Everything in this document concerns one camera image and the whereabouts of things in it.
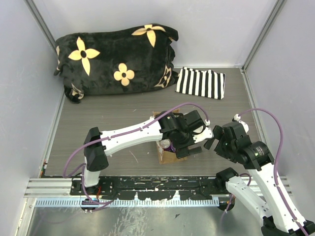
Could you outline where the purple can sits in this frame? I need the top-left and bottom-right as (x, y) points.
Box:
(159, 139), (171, 149)
(165, 143), (176, 152)

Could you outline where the burlap canvas tote bag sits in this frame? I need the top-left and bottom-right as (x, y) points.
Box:
(152, 110), (189, 165)

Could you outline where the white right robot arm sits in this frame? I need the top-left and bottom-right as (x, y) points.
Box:
(203, 121), (315, 236)

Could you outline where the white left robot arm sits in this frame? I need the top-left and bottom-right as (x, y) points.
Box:
(81, 110), (213, 195)

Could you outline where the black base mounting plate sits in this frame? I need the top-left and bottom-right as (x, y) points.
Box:
(70, 175), (244, 201)

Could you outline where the black white striped cloth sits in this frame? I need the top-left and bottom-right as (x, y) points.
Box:
(175, 67), (226, 100)

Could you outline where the black floral plush blanket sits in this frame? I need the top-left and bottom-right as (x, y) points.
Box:
(54, 24), (179, 103)

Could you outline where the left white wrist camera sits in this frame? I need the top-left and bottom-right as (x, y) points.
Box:
(192, 120), (214, 144)

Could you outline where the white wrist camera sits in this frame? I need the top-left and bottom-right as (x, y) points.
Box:
(232, 114), (249, 133)
(192, 120), (214, 144)

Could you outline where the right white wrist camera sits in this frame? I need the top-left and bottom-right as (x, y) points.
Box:
(232, 114), (249, 133)

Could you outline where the white slotted cable duct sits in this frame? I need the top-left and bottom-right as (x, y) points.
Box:
(34, 197), (220, 207)

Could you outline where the aluminium rail frame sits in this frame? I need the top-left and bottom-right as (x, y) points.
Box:
(24, 177), (293, 198)

